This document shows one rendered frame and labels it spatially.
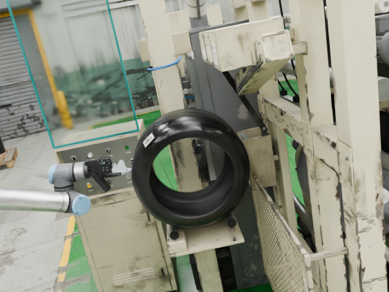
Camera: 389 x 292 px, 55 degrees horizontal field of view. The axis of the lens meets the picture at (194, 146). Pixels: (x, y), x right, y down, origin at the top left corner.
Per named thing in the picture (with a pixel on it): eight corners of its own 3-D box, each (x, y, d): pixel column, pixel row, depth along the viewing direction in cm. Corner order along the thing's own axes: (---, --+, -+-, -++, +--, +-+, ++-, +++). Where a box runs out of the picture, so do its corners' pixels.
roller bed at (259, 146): (244, 178, 225) (236, 131, 217) (268, 172, 226) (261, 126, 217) (251, 190, 206) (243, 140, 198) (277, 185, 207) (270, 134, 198)
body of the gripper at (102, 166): (109, 161, 171) (83, 163, 171) (112, 178, 174) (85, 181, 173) (112, 156, 179) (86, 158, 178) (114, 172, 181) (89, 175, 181)
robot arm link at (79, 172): (76, 184, 173) (80, 176, 182) (86, 183, 173) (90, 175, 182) (72, 165, 170) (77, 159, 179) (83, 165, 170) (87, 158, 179)
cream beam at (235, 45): (202, 62, 190) (197, 32, 186) (250, 52, 191) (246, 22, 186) (219, 73, 132) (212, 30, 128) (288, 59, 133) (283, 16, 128)
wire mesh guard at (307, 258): (264, 270, 233) (248, 168, 213) (267, 270, 233) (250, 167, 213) (323, 407, 147) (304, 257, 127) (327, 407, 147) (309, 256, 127)
